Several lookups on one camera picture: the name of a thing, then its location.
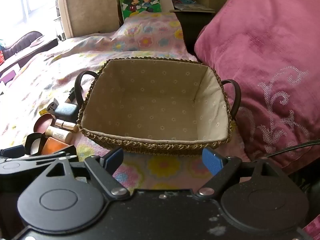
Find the pink velvet pillow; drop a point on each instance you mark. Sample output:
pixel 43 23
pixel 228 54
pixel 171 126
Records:
pixel 262 42

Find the white travel adapter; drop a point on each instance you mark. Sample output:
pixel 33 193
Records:
pixel 53 106

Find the woven basket with fabric liner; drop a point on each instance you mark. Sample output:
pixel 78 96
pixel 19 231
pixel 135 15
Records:
pixel 150 100

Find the stack of books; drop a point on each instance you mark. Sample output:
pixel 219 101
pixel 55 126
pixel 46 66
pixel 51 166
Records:
pixel 192 8

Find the floral fleece blanket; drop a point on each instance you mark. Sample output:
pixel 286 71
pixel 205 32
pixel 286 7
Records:
pixel 87 62

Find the cream bottle with gold cap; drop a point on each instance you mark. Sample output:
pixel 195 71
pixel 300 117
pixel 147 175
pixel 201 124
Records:
pixel 58 134

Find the purple box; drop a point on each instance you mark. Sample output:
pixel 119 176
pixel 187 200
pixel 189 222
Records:
pixel 8 76

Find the dark mirrored box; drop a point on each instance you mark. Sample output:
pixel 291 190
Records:
pixel 71 96

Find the purple chaise sofa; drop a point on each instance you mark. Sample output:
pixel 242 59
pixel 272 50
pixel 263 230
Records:
pixel 25 40

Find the black oval case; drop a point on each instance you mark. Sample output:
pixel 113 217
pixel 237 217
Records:
pixel 66 111

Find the gold lipstick tube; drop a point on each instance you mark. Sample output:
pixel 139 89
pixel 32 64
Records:
pixel 66 126

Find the black square compact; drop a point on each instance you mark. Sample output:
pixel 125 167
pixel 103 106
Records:
pixel 31 140

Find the orange box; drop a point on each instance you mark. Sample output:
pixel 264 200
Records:
pixel 53 146

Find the cartoon mouse painting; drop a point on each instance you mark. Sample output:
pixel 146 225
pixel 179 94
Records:
pixel 140 1

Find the round pink compact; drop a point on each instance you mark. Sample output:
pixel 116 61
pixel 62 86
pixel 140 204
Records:
pixel 43 123

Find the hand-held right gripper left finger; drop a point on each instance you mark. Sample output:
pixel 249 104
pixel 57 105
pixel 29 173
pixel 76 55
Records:
pixel 113 158

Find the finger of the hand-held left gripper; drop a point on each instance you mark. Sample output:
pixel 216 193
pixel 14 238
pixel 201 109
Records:
pixel 57 155
pixel 11 152

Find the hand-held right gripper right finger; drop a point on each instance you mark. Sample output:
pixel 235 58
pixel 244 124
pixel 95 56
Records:
pixel 212 161

